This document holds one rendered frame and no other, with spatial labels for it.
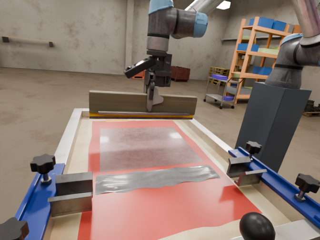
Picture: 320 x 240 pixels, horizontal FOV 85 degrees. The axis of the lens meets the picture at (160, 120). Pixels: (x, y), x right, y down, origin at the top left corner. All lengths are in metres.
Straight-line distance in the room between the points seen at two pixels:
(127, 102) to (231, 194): 0.43
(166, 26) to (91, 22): 9.26
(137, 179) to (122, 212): 0.10
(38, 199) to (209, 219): 0.35
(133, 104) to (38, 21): 9.57
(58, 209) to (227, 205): 0.38
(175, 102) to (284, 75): 0.55
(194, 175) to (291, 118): 0.67
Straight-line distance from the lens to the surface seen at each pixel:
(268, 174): 0.60
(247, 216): 0.19
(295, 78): 1.03
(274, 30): 6.71
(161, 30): 0.62
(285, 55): 1.03
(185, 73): 9.47
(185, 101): 0.70
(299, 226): 0.50
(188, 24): 0.64
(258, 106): 1.04
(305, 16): 0.89
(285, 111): 1.01
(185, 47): 10.89
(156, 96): 0.64
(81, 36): 9.82
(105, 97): 0.63
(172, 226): 0.43
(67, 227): 0.44
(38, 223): 0.40
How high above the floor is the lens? 1.29
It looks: 21 degrees down
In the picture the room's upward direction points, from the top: 6 degrees clockwise
